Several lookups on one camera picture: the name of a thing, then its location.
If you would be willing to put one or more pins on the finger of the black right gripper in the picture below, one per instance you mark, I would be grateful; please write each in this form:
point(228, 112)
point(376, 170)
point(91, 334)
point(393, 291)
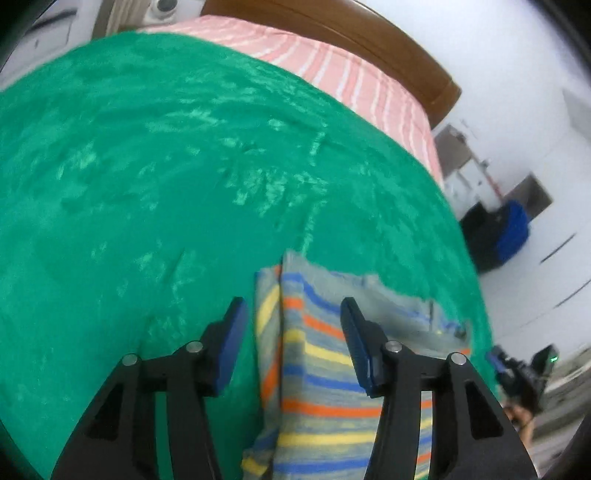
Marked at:
point(505, 368)

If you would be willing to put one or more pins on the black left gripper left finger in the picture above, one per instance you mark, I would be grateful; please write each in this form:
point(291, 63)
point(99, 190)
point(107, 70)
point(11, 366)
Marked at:
point(148, 417)

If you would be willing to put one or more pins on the striped knit sweater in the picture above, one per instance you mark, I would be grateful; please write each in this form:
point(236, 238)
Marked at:
point(318, 422)

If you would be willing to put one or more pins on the blue jacket on chair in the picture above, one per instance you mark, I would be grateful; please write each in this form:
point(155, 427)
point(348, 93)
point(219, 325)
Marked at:
point(515, 231)

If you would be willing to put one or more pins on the white desk with drawer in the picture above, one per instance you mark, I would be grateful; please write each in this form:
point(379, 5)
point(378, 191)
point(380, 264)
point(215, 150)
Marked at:
point(466, 181)

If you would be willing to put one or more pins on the green bed blanket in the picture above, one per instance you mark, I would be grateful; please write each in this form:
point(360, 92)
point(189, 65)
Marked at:
point(146, 178)

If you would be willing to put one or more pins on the pink striped bed sheet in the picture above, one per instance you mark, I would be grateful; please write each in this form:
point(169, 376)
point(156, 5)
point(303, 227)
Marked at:
point(363, 88)

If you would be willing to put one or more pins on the brown wooden headboard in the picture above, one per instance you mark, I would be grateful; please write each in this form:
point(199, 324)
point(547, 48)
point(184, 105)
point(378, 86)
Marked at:
point(359, 29)

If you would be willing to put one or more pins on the beige curtain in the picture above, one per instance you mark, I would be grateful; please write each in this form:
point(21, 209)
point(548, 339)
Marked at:
point(116, 16)

